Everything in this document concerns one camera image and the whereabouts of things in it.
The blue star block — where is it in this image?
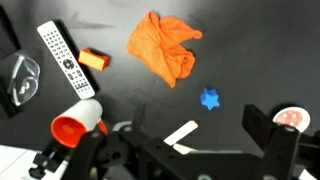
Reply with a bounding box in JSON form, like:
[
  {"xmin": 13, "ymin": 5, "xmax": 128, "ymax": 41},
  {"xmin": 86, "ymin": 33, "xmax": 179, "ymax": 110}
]
[{"xmin": 199, "ymin": 87, "xmax": 221, "ymax": 111}]

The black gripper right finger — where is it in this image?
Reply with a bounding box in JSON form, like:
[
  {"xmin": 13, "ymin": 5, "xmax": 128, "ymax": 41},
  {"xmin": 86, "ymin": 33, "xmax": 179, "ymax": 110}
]
[{"xmin": 242, "ymin": 104, "xmax": 301, "ymax": 180}]

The white remote control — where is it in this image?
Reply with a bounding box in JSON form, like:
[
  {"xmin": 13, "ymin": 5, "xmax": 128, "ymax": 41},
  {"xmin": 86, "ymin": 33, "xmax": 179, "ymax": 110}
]
[{"xmin": 36, "ymin": 20, "xmax": 97, "ymax": 100}]

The white mug orange inside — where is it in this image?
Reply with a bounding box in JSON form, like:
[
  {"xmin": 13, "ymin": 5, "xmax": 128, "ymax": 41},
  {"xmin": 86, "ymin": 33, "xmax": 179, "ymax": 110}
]
[{"xmin": 50, "ymin": 98, "xmax": 109, "ymax": 149}]

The black table clamp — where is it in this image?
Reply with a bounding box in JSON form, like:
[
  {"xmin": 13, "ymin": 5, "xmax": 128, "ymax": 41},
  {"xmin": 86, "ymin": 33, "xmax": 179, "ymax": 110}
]
[{"xmin": 28, "ymin": 139, "xmax": 73, "ymax": 179}]

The orange cloth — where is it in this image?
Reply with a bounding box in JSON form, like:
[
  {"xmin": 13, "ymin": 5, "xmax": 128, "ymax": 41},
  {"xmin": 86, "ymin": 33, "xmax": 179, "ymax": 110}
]
[{"xmin": 126, "ymin": 11, "xmax": 204, "ymax": 89}]

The clear plastic cup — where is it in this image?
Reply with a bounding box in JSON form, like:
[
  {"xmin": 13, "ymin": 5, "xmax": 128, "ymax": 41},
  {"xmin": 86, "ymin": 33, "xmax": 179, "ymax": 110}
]
[{"xmin": 7, "ymin": 52, "xmax": 41, "ymax": 107}]

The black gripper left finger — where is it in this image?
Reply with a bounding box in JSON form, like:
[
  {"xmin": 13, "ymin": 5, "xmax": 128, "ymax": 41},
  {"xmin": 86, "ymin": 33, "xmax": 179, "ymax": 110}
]
[{"xmin": 64, "ymin": 103, "xmax": 149, "ymax": 180}]

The white stick orange tip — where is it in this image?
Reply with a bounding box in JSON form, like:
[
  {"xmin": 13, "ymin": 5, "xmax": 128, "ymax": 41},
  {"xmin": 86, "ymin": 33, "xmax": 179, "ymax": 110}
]
[{"xmin": 163, "ymin": 120, "xmax": 199, "ymax": 147}]

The orange rectangular block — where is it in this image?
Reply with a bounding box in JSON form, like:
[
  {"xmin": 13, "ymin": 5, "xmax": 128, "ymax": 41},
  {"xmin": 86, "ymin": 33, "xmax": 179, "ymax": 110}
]
[{"xmin": 77, "ymin": 48, "xmax": 110, "ymax": 72}]

